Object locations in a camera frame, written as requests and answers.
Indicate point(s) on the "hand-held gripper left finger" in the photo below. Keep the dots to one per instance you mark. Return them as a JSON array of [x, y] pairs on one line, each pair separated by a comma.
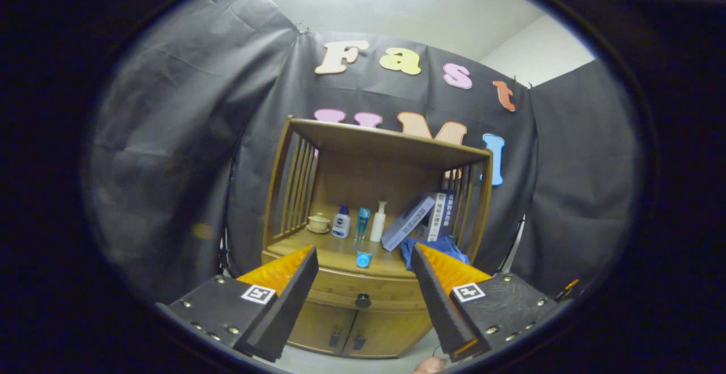
[[295, 300]]

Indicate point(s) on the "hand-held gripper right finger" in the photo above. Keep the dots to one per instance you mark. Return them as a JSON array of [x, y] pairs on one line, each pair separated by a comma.
[[431, 289]]

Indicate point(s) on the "wooden drawer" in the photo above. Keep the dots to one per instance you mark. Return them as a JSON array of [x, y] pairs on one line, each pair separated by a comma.
[[340, 291]]

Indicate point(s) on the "blue and white tube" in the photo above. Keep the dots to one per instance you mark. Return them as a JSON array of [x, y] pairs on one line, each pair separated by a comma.
[[363, 259]]

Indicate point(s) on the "wooden cabinet door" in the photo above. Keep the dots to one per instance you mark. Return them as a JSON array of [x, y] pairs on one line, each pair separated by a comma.
[[391, 331], [317, 328]]

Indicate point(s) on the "wooden countertop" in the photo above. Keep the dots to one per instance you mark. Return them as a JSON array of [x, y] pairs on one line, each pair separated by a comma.
[[334, 255]]

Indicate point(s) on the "wooden cabinet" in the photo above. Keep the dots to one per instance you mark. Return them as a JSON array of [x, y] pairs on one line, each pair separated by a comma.
[[368, 181]]

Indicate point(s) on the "blue towel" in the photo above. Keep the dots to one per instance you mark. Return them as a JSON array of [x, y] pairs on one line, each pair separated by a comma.
[[448, 247]]

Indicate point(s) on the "pale grey book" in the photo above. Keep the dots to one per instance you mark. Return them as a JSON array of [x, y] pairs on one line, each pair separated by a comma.
[[405, 223]]

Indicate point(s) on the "white book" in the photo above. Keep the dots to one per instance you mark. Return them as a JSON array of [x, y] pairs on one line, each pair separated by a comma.
[[438, 218]]

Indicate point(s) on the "beige lidded teacup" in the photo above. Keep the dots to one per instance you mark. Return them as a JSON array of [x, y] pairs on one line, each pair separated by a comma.
[[318, 224]]

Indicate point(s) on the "dark blue book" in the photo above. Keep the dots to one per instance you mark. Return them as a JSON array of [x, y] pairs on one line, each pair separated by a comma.
[[450, 209]]

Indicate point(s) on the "white pump bottle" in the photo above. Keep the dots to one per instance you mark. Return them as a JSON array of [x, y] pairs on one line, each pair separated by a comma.
[[377, 226]]

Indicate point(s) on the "black stand legs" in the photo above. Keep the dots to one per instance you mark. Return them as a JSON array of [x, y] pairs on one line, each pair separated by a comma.
[[225, 255]]

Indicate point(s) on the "white bottle with blue cap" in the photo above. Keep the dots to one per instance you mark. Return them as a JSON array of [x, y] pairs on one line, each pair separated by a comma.
[[341, 226]]

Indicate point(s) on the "clear blue bottle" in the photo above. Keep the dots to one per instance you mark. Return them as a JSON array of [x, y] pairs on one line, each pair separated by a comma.
[[362, 223]]

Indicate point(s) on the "black and orange equipment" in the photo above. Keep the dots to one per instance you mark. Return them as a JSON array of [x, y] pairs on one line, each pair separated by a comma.
[[567, 289]]

